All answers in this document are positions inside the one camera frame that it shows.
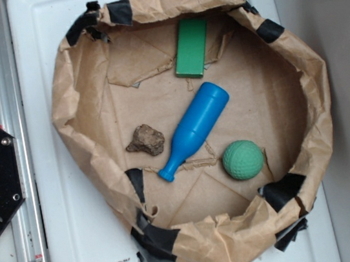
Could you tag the blue plastic bowling pin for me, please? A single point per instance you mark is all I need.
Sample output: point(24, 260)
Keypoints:
point(195, 126)

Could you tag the brown rock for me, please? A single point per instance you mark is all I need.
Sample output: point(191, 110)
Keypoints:
point(147, 139)

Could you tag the brown paper bag bin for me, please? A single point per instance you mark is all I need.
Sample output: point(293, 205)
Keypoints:
point(116, 70)

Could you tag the green golf ball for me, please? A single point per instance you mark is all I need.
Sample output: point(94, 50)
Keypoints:
point(243, 159)

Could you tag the green wooden block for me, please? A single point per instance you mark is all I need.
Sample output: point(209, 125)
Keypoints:
point(191, 48)

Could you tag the white tray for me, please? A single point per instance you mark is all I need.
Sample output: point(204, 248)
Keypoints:
point(80, 226)

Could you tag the aluminium rail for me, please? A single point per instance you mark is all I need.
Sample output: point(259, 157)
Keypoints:
point(27, 225)

